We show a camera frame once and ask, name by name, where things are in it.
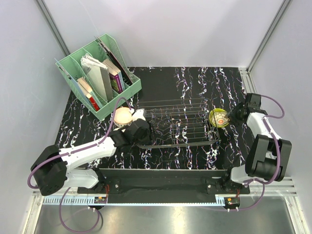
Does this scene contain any white flower-shaped bowl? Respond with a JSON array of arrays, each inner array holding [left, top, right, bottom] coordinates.
[[211, 111, 229, 127]]

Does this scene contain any yellow bowl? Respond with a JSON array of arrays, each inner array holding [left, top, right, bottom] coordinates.
[[209, 108, 230, 128]]

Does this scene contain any striped white bowl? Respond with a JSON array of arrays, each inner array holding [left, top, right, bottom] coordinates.
[[114, 107, 133, 127]]

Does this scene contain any black wire dish rack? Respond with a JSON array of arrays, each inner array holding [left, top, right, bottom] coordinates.
[[135, 98, 219, 149]]

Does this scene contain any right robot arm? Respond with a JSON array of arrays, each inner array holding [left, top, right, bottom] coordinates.
[[220, 93, 292, 193]]

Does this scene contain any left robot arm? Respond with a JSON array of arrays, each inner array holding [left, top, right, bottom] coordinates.
[[30, 107, 150, 196]]

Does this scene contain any red book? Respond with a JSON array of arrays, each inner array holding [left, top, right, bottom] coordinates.
[[87, 96, 100, 111]]

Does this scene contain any purple book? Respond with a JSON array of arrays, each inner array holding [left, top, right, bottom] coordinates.
[[102, 59, 125, 94]]

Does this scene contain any grey book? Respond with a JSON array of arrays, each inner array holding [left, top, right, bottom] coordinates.
[[87, 64, 113, 102]]

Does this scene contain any green file organizer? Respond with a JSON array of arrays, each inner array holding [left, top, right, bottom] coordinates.
[[56, 34, 142, 121]]

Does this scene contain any white crumpled paper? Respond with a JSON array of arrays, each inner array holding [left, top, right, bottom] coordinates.
[[80, 54, 99, 73]]

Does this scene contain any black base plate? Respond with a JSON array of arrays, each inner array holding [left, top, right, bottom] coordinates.
[[78, 169, 250, 195]]

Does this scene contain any aluminium frame rail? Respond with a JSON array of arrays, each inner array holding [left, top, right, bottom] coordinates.
[[239, 68, 297, 196]]

